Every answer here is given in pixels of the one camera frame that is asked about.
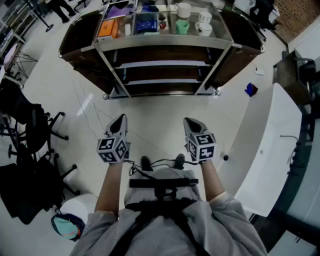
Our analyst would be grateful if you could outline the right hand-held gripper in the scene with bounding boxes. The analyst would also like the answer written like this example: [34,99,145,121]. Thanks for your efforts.
[183,117,217,165]

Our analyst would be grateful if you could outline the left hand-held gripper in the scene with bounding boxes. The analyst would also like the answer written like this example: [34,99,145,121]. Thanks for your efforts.
[96,114,132,165]

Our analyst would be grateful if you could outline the stainless steel service cart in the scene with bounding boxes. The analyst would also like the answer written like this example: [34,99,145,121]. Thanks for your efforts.
[58,0,266,100]

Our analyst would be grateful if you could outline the orange box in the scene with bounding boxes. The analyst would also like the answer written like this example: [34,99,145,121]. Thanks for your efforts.
[97,19,118,39]

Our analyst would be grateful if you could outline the white cup with star print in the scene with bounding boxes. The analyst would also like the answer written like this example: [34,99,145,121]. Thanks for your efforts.
[194,22,214,37]

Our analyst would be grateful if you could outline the green cup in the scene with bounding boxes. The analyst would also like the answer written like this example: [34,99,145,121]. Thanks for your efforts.
[175,19,190,36]

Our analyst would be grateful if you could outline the blue packet with white print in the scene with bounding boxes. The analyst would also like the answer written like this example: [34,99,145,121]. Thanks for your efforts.
[134,19,159,35]

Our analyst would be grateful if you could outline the white cup with striped print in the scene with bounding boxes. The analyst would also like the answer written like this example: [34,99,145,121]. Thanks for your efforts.
[198,11,213,24]

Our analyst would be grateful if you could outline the plain white cup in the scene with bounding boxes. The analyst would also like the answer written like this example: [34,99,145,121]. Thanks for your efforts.
[174,2,192,19]

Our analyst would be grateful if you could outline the person's right forearm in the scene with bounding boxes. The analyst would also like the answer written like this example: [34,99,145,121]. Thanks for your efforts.
[199,159,226,202]

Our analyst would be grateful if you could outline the person's left forearm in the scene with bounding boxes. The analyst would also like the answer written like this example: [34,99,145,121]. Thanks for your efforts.
[94,161,124,216]

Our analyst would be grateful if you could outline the person's right black shoe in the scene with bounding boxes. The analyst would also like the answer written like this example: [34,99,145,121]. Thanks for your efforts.
[173,153,186,171]

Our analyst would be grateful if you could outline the person's black shoe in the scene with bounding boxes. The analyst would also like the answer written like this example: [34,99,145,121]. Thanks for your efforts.
[173,153,186,171]
[140,155,154,172]

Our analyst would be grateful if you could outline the person's left black shoe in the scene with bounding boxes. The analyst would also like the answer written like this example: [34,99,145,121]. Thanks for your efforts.
[140,155,154,172]

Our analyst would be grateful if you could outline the person's grey trousers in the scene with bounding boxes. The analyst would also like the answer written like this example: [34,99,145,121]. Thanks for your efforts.
[124,166,202,208]

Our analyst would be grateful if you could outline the black waist-mounted device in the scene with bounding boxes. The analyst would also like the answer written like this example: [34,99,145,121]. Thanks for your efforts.
[129,177,200,189]

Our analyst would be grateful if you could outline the blue object on floor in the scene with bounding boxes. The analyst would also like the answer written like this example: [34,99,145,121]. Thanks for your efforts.
[244,82,259,98]

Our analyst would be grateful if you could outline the white glossy counter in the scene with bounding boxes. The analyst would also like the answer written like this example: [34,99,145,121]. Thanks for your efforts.
[218,82,304,218]

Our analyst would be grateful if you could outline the black chest harness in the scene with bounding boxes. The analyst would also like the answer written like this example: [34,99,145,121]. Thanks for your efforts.
[124,187,211,256]

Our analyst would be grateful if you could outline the black gooseneck microphone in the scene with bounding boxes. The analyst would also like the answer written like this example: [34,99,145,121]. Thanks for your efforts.
[279,134,302,175]

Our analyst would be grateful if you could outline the person's grey sweatshirt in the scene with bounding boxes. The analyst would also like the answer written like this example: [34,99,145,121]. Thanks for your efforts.
[69,192,268,256]

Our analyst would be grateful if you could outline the dark side table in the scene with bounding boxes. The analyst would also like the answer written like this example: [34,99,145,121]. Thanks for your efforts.
[273,49,320,107]

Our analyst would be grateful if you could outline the pink cloth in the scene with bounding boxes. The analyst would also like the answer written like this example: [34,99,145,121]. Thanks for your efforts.
[2,42,19,71]

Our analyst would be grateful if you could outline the black chair with jacket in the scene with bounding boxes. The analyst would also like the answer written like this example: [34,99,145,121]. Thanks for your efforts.
[249,0,277,42]

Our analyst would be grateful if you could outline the white shelving unit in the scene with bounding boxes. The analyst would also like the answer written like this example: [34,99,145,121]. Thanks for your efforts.
[0,0,38,51]

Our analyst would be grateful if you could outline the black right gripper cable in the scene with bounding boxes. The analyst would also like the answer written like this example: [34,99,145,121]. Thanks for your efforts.
[149,156,201,168]

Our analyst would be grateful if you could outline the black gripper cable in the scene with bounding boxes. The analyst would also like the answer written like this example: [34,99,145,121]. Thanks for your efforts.
[149,156,201,168]
[123,157,156,180]

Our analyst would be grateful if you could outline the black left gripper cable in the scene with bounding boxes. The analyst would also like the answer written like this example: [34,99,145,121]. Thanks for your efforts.
[123,157,156,180]

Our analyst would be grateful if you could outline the black wire-frame table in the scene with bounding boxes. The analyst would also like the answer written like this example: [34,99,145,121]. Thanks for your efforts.
[4,43,39,85]

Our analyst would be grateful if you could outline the black stanchion post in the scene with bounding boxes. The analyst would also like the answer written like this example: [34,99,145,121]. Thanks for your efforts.
[23,0,55,33]

